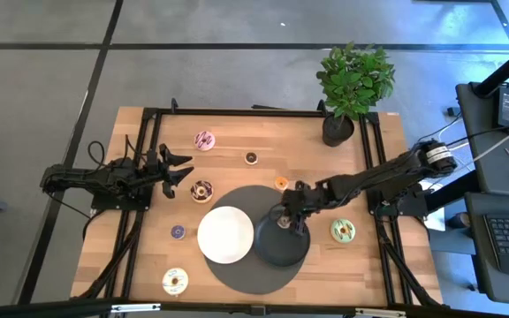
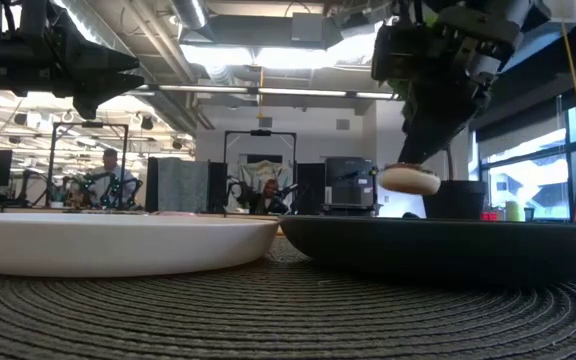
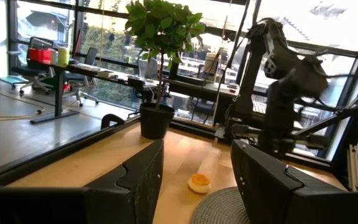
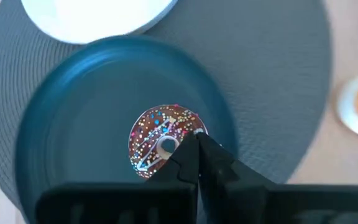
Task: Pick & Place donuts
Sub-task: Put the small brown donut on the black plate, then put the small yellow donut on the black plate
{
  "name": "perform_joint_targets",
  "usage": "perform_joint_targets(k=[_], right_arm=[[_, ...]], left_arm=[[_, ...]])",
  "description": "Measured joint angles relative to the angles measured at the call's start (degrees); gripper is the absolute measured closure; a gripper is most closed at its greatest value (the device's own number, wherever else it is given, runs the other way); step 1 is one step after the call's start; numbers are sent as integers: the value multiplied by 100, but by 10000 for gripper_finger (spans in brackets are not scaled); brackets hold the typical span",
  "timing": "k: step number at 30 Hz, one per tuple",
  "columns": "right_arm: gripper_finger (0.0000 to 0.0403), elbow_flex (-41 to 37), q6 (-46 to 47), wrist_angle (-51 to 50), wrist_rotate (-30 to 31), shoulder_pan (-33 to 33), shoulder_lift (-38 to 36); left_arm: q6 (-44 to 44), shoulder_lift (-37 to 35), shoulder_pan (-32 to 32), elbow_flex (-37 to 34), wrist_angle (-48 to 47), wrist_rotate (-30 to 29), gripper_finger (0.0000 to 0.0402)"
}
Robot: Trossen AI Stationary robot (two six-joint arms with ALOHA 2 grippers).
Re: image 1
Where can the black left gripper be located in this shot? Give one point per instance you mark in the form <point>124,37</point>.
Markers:
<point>152,170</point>

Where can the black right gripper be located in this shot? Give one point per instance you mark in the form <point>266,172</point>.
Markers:
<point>301,199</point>

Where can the small orange crumb donut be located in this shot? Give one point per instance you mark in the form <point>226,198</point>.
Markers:
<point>277,183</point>

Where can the large chocolate donut pink drizzle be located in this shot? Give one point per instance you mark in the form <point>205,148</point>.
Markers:
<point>208,192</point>

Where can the large pink donut dark drizzle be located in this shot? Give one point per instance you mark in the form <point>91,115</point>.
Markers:
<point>210,142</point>

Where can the large mint donut dark drizzle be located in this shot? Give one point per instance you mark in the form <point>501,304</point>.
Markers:
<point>336,232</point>

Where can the small blue sprinkled donut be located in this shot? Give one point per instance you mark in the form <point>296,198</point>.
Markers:
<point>174,232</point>

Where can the small chocolate sprinkle donut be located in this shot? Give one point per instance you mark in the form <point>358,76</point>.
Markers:
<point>251,153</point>

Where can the large white donut teal drizzle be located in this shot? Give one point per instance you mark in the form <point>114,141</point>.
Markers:
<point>168,282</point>

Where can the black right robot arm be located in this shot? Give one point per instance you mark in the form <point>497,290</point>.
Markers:
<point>369,176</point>

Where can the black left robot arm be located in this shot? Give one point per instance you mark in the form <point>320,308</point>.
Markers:
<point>82,176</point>

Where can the black round plate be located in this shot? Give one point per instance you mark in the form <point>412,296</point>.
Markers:
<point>281,247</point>

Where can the white round plate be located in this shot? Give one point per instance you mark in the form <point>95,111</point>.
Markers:
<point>225,235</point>

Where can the grey round woven placemat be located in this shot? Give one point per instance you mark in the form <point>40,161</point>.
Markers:
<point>245,278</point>

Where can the black plant pot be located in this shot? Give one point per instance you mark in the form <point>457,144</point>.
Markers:
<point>336,132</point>

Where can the green leafy plant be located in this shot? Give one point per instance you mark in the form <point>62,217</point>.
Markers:
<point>354,79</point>

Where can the black stand pole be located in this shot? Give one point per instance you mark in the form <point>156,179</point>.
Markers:
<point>506,68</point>
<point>453,190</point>

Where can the dark grey desk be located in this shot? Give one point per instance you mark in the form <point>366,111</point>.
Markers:
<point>484,132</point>
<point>480,265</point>

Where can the black aluminium table frame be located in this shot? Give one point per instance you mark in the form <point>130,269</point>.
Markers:
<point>237,112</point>

